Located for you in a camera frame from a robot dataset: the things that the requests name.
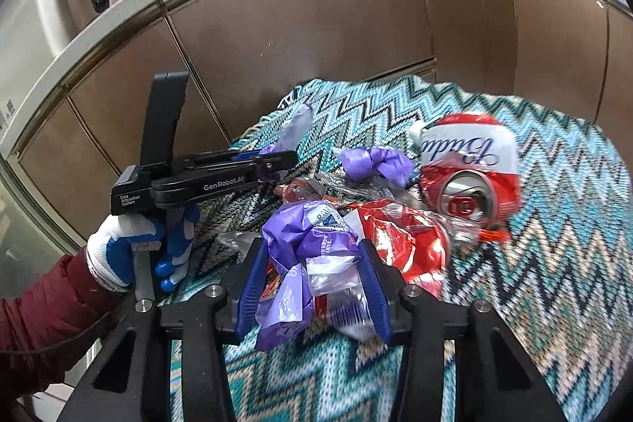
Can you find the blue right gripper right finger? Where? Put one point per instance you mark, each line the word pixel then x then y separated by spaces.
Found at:
pixel 371 270

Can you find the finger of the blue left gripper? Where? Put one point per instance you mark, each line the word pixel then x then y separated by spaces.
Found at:
pixel 245 156

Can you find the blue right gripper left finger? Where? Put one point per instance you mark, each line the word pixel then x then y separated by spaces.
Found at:
pixel 252 275

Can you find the red snack wrapper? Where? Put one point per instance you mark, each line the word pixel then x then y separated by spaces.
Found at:
pixel 410 240

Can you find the purple plastic wrapper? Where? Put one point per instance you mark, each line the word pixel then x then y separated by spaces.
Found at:
pixel 316 257

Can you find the crushed red beer can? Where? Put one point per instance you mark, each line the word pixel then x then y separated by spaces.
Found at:
pixel 469 167

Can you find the clear plastic bag red tie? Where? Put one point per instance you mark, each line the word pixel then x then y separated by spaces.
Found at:
pixel 342 193

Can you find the small purple wrapper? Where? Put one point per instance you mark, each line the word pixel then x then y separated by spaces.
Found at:
pixel 362 164

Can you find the dark red sleeve forearm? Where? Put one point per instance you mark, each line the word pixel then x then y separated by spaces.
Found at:
pixel 49 327

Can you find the left hand blue white glove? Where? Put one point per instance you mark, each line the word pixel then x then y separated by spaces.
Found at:
pixel 111 250

